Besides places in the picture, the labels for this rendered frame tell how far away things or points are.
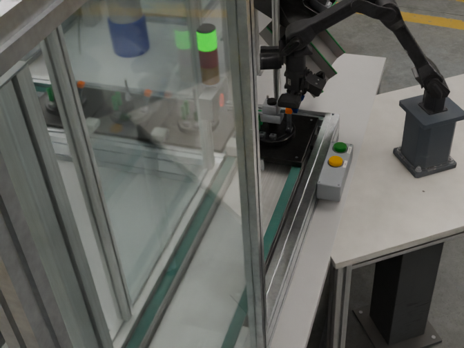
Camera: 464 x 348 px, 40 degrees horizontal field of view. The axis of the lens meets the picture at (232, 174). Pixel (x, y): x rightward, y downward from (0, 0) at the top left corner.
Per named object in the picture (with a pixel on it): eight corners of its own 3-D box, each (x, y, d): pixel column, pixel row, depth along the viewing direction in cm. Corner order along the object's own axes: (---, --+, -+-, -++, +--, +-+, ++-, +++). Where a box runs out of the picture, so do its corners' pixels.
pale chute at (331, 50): (337, 58, 229) (345, 52, 226) (323, 75, 220) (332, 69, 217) (286, -2, 224) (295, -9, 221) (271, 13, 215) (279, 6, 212)
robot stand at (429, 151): (457, 167, 197) (468, 114, 184) (416, 179, 194) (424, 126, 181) (431, 141, 208) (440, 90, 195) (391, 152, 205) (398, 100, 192)
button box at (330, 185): (352, 159, 197) (353, 143, 193) (339, 202, 182) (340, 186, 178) (330, 155, 199) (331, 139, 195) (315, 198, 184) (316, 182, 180)
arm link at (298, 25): (393, 3, 172) (375, -28, 167) (398, 16, 166) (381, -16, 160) (300, 54, 183) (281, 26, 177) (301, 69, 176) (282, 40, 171)
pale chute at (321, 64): (329, 79, 218) (337, 72, 215) (313, 98, 209) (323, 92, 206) (275, 16, 213) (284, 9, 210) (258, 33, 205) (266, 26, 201)
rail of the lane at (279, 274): (338, 138, 212) (340, 111, 206) (266, 357, 148) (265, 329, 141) (322, 136, 214) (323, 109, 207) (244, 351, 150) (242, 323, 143)
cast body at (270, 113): (284, 116, 196) (284, 97, 191) (280, 124, 192) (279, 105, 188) (257, 113, 198) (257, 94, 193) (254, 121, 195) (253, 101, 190)
